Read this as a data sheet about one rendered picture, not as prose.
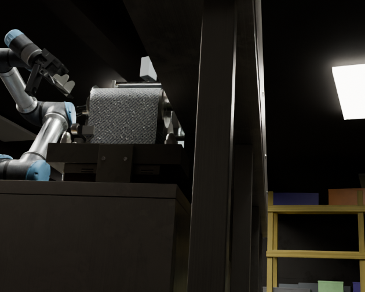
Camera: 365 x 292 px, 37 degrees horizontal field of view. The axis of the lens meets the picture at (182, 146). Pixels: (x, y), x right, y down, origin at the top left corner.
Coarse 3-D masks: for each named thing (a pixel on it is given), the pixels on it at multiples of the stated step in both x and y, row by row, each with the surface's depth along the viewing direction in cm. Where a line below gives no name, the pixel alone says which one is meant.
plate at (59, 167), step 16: (48, 144) 160; (64, 144) 159; (80, 144) 158; (96, 144) 157; (112, 144) 156; (128, 144) 156; (144, 144) 155; (160, 144) 154; (176, 144) 153; (48, 160) 158; (64, 160) 157; (80, 160) 156; (96, 160) 156; (144, 160) 153; (160, 160) 153; (176, 160) 152; (176, 176) 164
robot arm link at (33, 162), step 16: (48, 112) 239; (64, 112) 241; (48, 128) 231; (64, 128) 240; (32, 144) 224; (16, 160) 212; (32, 160) 211; (16, 176) 208; (32, 176) 207; (48, 176) 216
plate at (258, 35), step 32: (128, 0) 105; (160, 0) 104; (192, 0) 103; (256, 0) 114; (160, 32) 116; (192, 32) 115; (256, 32) 120; (160, 64) 130; (192, 64) 129; (256, 64) 128; (192, 96) 148; (256, 96) 145; (192, 128) 173; (256, 128) 169; (256, 160) 203; (256, 192) 253
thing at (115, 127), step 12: (96, 120) 182; (108, 120) 181; (120, 120) 180; (132, 120) 179; (144, 120) 179; (156, 120) 178; (96, 132) 180; (108, 132) 179; (120, 132) 179; (132, 132) 178; (144, 132) 177
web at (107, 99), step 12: (96, 96) 184; (108, 96) 184; (120, 96) 183; (132, 96) 182; (144, 96) 182; (156, 96) 181; (96, 108) 183; (108, 108) 182; (120, 108) 181; (132, 108) 181; (144, 108) 180; (156, 108) 179; (156, 132) 189
